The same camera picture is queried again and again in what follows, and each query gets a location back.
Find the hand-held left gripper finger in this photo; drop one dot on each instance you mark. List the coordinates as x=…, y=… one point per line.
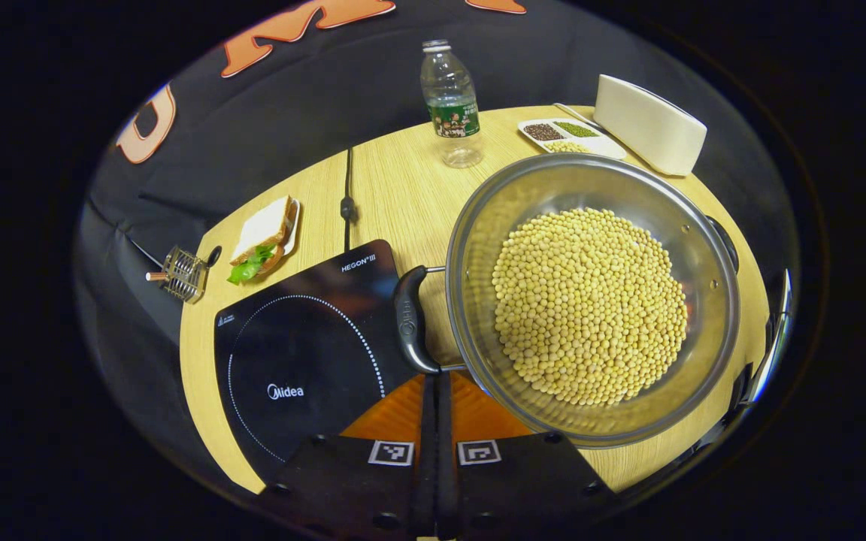
x=427, y=451
x=444, y=451

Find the black induction cooktop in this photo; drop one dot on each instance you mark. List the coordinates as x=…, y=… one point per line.
x=305, y=330

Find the stainless steel pot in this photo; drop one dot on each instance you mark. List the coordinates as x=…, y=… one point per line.
x=478, y=225

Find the pile of yellow soybeans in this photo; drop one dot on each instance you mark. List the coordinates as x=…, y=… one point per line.
x=591, y=308

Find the white toaster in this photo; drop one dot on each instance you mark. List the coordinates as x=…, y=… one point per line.
x=647, y=124

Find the small white sandwich plate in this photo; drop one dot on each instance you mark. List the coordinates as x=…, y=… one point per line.
x=294, y=233

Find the sandwich with lettuce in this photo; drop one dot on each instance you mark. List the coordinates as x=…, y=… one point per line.
x=260, y=237

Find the white divided dish of grains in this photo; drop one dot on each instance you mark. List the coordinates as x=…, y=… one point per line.
x=553, y=134

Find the clear plastic water bottle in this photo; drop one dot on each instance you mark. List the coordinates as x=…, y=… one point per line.
x=452, y=105

